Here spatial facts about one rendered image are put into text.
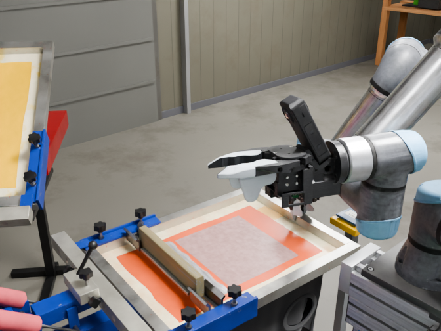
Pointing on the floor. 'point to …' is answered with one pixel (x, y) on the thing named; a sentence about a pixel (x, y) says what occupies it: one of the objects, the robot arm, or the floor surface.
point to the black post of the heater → (51, 267)
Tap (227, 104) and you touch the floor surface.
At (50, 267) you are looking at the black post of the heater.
